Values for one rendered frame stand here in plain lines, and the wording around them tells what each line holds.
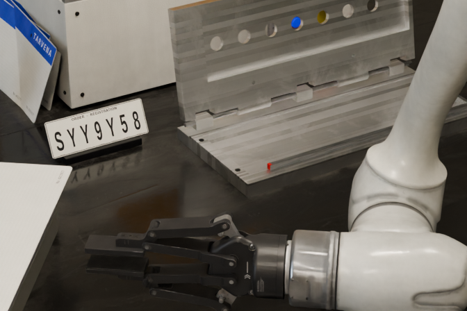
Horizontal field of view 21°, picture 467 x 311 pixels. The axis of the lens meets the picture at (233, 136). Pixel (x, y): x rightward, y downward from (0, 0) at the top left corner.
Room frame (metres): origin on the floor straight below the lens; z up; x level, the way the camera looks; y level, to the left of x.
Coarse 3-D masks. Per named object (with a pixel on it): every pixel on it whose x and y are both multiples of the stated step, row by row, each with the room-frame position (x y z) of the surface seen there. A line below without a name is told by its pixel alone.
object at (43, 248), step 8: (56, 216) 1.45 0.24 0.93; (48, 224) 1.42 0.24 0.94; (56, 224) 1.45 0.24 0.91; (48, 232) 1.41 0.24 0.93; (56, 232) 1.45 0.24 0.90; (40, 240) 1.38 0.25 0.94; (48, 240) 1.41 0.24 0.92; (40, 248) 1.37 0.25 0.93; (48, 248) 1.40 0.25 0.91; (40, 256) 1.37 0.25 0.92; (32, 264) 1.33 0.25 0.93; (40, 264) 1.36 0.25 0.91; (32, 272) 1.32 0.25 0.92; (24, 280) 1.29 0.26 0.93; (32, 280) 1.32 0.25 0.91; (24, 288) 1.29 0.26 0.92; (32, 288) 1.32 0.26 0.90; (16, 296) 1.26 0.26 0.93; (24, 296) 1.29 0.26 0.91; (16, 304) 1.25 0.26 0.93; (24, 304) 1.28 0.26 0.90
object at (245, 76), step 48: (240, 0) 1.78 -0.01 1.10; (288, 0) 1.83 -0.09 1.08; (336, 0) 1.88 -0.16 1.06; (384, 0) 1.92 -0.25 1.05; (192, 48) 1.73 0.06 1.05; (240, 48) 1.78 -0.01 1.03; (288, 48) 1.82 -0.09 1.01; (336, 48) 1.85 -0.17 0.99; (384, 48) 1.90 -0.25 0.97; (192, 96) 1.71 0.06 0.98; (240, 96) 1.75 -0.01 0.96
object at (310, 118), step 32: (288, 96) 1.80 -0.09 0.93; (320, 96) 1.82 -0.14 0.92; (352, 96) 1.82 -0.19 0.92; (384, 96) 1.82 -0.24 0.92; (192, 128) 1.71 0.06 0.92; (224, 128) 1.71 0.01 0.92; (256, 128) 1.71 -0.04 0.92; (288, 128) 1.71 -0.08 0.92; (320, 128) 1.71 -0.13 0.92; (352, 128) 1.71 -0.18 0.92; (448, 128) 1.73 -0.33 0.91; (224, 160) 1.61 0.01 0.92; (256, 160) 1.61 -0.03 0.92; (320, 160) 1.61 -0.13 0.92; (352, 160) 1.64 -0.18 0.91; (256, 192) 1.55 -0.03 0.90
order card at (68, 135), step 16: (96, 112) 1.69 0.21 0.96; (112, 112) 1.70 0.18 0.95; (128, 112) 1.71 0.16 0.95; (144, 112) 1.73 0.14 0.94; (48, 128) 1.65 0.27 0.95; (64, 128) 1.66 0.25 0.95; (80, 128) 1.67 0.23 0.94; (96, 128) 1.68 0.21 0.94; (112, 128) 1.69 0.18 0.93; (128, 128) 1.70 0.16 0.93; (144, 128) 1.71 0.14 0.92; (64, 144) 1.65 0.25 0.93; (80, 144) 1.66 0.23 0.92; (96, 144) 1.67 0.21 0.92
